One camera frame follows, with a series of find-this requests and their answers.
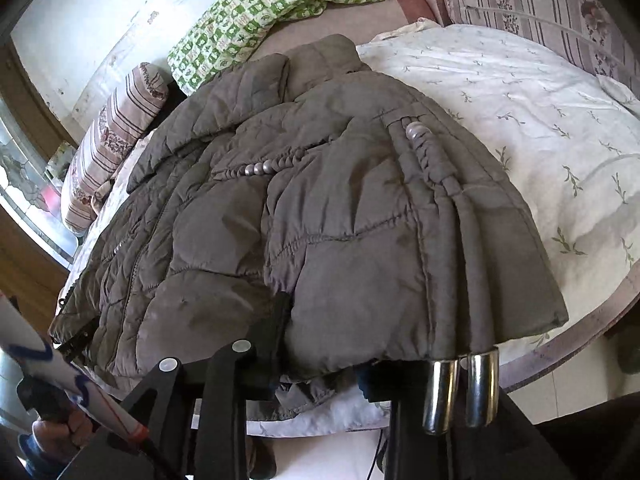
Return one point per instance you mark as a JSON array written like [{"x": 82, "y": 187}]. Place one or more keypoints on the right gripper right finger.
[{"x": 511, "y": 447}]

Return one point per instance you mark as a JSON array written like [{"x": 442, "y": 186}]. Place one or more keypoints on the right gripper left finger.
[{"x": 195, "y": 414}]

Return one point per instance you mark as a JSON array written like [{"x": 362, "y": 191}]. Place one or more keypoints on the grey-brown quilted down jacket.
[{"x": 392, "y": 229}]

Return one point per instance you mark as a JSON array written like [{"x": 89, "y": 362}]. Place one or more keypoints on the person's hand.
[{"x": 62, "y": 441}]

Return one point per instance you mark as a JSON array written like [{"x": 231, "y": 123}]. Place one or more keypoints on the white rolled paper tube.
[{"x": 37, "y": 358}]

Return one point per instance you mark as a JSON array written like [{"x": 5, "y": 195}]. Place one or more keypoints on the window with glass pane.
[{"x": 29, "y": 196}]

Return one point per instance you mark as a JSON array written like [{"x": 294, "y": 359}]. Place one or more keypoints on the white floral bed quilt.
[{"x": 567, "y": 140}]

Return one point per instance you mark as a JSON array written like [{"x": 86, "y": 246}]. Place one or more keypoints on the striped floral pillow left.
[{"x": 122, "y": 120}]

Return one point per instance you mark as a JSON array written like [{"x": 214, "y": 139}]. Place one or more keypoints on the green checkered pillow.
[{"x": 230, "y": 31}]

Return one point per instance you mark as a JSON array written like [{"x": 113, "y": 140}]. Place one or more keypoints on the pink red sofa back cover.
[{"x": 359, "y": 23}]

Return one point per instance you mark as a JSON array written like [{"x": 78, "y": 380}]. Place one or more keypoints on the striped floral cushion right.
[{"x": 581, "y": 31}]

